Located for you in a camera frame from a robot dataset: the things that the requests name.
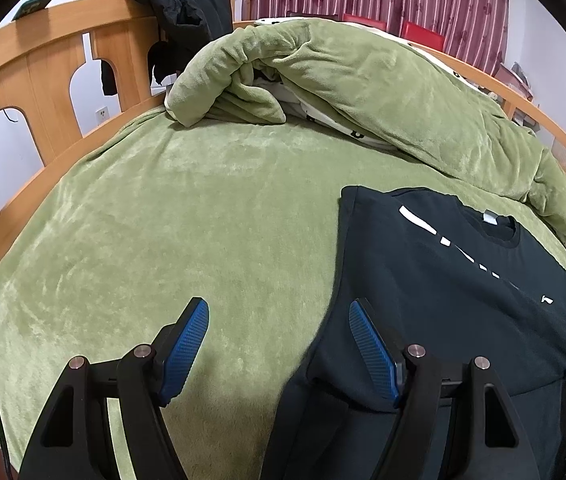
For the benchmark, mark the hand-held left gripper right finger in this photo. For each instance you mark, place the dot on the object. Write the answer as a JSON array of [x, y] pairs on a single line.
[[372, 355]]

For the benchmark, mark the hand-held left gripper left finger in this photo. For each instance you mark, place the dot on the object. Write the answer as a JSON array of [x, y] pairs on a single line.
[[186, 355]]

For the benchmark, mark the black t-shirt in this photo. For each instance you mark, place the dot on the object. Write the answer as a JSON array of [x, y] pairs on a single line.
[[438, 290]]

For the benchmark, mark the green bed sheet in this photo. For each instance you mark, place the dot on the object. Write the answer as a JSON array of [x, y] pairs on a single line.
[[188, 210]]

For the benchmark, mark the white dotted bed linen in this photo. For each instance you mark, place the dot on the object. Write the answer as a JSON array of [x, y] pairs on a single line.
[[328, 120]]

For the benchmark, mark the green plush duvet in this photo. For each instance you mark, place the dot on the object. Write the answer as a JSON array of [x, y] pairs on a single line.
[[363, 70]]

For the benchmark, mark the red chair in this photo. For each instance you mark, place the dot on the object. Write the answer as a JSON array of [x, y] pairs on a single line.
[[423, 35], [363, 21]]

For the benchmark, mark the black jacket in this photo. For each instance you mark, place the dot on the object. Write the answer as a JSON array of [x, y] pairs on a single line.
[[188, 5]]

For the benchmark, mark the dark green phone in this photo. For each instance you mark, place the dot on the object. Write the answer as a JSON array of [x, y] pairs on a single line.
[[35, 6]]

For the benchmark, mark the white wall socket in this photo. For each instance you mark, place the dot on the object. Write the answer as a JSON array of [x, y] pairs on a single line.
[[102, 113]]

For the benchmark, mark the wooden bed frame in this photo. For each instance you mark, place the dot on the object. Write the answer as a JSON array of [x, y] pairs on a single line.
[[53, 35]]

